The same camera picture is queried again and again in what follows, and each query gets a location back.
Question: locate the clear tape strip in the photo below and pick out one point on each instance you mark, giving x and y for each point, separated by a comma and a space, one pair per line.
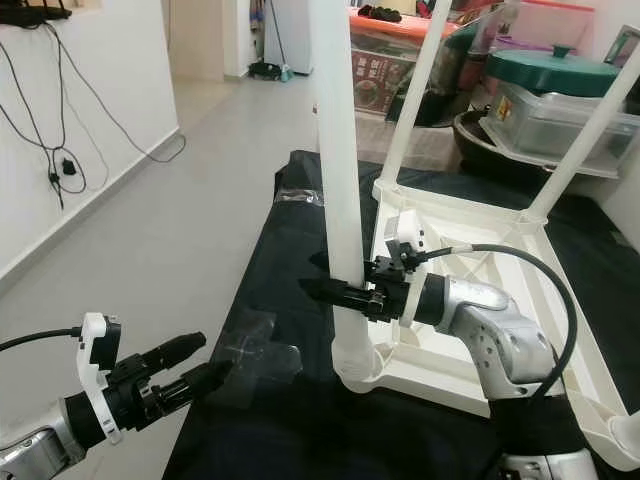
295, 196

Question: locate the white appliance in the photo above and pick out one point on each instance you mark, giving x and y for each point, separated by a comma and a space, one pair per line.
290, 35

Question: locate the black wok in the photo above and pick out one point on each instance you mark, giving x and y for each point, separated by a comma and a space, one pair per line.
475, 150

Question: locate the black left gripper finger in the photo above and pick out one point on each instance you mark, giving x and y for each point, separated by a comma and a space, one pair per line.
180, 350
203, 383

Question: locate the low translucent storage box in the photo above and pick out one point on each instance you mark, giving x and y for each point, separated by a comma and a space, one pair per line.
360, 140

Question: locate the black router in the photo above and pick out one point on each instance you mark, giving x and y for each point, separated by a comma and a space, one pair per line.
35, 12

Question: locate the clear plastic container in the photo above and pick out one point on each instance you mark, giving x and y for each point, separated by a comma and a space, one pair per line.
550, 125

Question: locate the black power adapter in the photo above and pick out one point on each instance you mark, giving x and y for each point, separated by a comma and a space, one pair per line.
68, 167

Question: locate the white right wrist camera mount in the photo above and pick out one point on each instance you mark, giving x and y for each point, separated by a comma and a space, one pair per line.
405, 232

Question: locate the green cooking pot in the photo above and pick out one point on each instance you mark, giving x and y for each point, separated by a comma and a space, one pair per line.
550, 75

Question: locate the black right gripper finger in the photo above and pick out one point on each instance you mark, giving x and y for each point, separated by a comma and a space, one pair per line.
335, 296

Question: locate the black tablecloth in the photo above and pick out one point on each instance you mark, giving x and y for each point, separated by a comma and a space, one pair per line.
260, 300

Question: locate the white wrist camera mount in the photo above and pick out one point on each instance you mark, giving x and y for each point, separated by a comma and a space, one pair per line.
405, 232
95, 340

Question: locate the red printed carton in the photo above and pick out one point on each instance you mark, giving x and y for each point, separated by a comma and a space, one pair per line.
372, 85

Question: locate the white plastic table leg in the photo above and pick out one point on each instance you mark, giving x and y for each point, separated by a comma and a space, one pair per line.
415, 95
340, 150
585, 135

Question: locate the large grey tape patch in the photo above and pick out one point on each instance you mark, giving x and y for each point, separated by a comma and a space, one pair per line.
255, 350

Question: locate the broom with dustpan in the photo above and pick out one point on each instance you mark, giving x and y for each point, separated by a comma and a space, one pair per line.
270, 72

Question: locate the pink plastic box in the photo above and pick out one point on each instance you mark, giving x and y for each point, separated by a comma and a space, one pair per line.
550, 25

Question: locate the white plastic children table top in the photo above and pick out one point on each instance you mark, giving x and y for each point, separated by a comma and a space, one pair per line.
460, 380

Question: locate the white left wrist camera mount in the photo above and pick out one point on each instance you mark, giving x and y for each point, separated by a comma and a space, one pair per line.
95, 340

